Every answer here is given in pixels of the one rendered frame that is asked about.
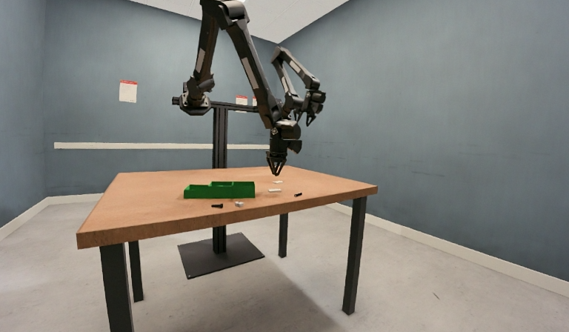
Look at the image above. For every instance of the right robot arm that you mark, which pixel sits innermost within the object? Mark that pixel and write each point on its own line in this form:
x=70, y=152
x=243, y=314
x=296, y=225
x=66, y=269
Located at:
x=201, y=81

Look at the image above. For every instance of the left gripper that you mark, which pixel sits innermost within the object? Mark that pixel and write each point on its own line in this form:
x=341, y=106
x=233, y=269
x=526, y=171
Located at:
x=310, y=114

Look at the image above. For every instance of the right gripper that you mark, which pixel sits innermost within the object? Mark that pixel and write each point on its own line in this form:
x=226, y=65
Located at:
x=271, y=159

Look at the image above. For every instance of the green three-compartment sorting bin rack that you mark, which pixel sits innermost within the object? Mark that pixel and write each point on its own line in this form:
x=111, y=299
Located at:
x=230, y=190

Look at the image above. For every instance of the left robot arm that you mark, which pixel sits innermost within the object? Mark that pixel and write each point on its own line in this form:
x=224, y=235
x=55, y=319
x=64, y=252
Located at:
x=292, y=100

